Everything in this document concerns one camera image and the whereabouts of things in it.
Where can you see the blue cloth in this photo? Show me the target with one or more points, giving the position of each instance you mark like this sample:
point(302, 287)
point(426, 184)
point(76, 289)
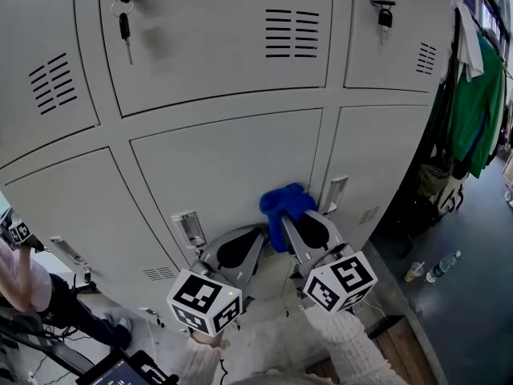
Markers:
point(288, 203)

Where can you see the grey metal locker door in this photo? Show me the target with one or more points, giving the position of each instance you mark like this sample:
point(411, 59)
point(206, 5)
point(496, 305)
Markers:
point(208, 167)

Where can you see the black clothes rack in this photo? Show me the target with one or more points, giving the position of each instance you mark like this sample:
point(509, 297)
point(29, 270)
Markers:
point(451, 94)

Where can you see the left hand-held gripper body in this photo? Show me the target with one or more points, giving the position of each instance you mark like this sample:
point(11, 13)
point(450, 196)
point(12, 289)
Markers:
point(200, 299)

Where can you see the person's right forearm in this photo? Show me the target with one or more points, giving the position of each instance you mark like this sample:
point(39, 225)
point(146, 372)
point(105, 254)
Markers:
point(352, 343)

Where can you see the white hanging shirt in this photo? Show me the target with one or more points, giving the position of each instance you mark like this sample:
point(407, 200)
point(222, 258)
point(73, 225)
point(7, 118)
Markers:
point(469, 42)

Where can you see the black padlock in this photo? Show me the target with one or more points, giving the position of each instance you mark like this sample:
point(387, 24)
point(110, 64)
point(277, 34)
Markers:
point(385, 17)

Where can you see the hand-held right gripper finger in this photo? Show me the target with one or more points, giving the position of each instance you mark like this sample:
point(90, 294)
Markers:
point(334, 235)
point(294, 243)

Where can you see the plastic cup with drink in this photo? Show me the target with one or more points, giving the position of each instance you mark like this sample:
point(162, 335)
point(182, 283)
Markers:
point(413, 274)

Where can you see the grey black chair back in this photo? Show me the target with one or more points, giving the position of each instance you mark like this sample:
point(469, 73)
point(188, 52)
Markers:
point(56, 353)

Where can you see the person's cream sweater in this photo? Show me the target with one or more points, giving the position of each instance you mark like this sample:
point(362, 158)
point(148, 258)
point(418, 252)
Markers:
point(272, 347)

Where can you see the black tablet screen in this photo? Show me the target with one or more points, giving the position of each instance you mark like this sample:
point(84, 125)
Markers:
point(120, 371)

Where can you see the grey metal locker cabinet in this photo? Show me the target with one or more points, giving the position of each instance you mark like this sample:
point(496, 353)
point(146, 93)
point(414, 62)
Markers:
point(60, 199)

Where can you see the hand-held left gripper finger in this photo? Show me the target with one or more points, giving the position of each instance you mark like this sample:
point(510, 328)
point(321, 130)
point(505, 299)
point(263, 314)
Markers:
point(218, 247)
point(256, 255)

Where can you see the clear plastic water bottle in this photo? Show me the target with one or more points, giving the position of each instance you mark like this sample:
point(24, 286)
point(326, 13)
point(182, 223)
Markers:
point(441, 268)

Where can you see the wooden slat platform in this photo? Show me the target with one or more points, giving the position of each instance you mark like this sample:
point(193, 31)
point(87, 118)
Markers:
point(405, 355)

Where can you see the person's left forearm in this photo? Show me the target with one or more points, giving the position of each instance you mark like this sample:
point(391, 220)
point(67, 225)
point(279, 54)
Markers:
point(202, 359)

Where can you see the green hanging jacket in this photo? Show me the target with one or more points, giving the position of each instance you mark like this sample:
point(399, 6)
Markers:
point(477, 114)

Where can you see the black locker key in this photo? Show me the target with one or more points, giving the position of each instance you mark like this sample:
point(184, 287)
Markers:
point(87, 276)
point(125, 26)

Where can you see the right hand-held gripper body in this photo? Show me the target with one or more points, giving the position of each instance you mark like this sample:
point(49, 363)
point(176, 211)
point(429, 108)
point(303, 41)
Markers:
point(340, 281)

